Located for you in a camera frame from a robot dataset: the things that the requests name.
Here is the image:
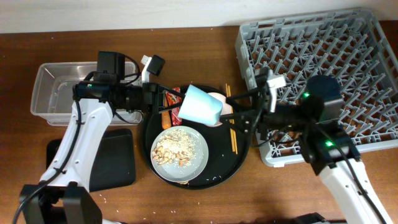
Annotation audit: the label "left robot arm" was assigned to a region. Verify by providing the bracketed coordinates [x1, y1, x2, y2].
[12, 51, 183, 223]

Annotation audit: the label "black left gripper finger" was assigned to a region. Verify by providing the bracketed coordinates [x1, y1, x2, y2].
[152, 101, 182, 114]
[157, 84, 185, 97]

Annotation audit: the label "grey dishwasher rack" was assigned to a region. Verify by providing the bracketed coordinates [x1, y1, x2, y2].
[234, 9, 397, 152]

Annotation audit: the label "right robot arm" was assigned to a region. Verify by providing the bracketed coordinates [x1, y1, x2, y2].
[163, 73, 392, 223]

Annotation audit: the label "rice and food scraps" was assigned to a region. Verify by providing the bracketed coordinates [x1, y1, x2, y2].
[151, 129, 196, 167]

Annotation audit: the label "red snack wrapper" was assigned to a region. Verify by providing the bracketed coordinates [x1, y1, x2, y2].
[165, 91, 182, 126]

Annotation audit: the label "round black tray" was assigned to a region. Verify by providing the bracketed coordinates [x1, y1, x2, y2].
[141, 114, 250, 190]

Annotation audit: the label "light blue cup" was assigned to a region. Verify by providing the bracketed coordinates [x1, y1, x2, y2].
[178, 85, 223, 126]

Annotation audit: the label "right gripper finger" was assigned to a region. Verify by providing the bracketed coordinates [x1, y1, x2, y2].
[219, 111, 256, 134]
[226, 88, 259, 102]

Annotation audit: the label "clear plastic bin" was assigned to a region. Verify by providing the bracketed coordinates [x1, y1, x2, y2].
[30, 62, 142, 126]

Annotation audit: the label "grey plate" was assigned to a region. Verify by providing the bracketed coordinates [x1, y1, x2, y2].
[150, 126, 209, 184]

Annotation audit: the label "rectangular black tray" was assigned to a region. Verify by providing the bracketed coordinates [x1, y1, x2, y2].
[45, 129, 136, 195]

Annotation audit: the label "wooden chopstick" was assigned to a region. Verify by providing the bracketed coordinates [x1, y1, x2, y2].
[224, 83, 236, 153]
[227, 85, 239, 156]

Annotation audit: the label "orange carrot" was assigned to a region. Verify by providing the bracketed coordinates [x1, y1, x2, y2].
[161, 111, 172, 129]

